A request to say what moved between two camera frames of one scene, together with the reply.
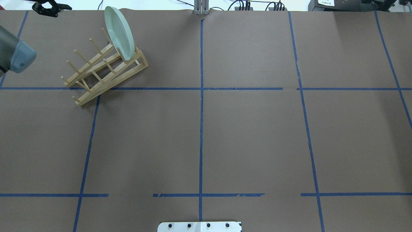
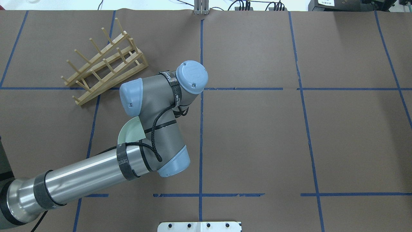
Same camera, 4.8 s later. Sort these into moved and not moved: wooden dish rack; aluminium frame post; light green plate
Moved: light green plate
Not moved: wooden dish rack; aluminium frame post
